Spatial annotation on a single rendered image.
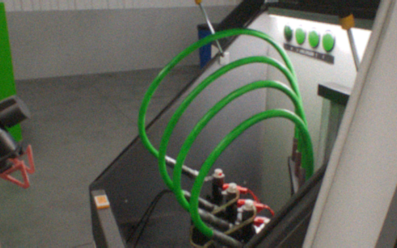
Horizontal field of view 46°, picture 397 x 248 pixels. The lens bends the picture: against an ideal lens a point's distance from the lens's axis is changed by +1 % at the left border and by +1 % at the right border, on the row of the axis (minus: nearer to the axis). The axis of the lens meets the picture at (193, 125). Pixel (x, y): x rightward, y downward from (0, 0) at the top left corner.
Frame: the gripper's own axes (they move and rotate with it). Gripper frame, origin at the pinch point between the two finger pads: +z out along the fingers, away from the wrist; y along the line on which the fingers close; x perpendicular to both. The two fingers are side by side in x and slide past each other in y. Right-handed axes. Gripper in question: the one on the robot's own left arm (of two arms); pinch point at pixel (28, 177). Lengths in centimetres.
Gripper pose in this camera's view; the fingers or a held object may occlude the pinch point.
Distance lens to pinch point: 135.1
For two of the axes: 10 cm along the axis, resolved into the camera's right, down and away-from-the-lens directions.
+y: -1.8, -3.1, 9.3
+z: 4.5, 8.2, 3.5
